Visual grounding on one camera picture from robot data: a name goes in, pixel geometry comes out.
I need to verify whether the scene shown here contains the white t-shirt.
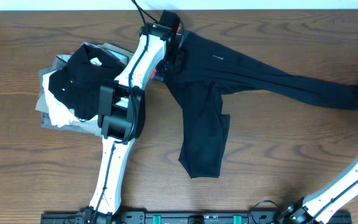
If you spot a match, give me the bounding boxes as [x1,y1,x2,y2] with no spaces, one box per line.
[42,56,98,126]

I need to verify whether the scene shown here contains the black polo shirt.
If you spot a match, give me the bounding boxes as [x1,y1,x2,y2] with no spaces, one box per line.
[48,44,124,121]

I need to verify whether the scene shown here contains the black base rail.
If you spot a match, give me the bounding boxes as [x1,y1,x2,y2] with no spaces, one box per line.
[40,210,352,224]

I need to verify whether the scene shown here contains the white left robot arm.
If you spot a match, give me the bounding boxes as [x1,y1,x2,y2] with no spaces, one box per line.
[61,10,185,223]

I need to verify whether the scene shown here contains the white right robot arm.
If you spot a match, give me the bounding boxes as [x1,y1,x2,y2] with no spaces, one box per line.
[275,80,358,223]

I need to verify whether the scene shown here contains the black leggings with red waistband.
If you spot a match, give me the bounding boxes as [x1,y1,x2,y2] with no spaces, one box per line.
[150,26,358,180]

